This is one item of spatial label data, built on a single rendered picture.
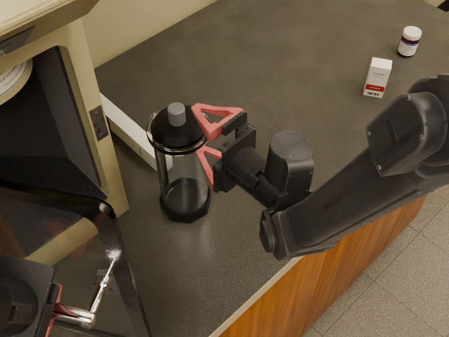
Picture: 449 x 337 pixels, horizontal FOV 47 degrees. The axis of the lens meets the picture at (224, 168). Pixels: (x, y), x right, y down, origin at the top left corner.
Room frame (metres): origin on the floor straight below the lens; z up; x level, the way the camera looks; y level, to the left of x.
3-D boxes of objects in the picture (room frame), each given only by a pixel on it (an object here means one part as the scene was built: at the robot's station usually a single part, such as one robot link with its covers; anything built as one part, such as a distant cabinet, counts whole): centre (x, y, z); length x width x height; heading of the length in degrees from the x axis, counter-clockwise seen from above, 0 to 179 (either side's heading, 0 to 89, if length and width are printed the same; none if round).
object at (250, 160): (0.48, -0.04, 1.20); 0.07 x 0.07 x 0.10; 44
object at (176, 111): (0.59, 0.08, 1.18); 0.09 x 0.09 x 0.07
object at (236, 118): (0.53, 0.01, 1.23); 0.09 x 0.07 x 0.07; 44
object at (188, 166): (0.59, 0.08, 1.06); 0.11 x 0.11 x 0.21
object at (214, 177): (0.53, 0.01, 1.16); 0.09 x 0.07 x 0.07; 44
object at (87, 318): (0.27, 0.19, 1.20); 0.10 x 0.05 x 0.03; 76
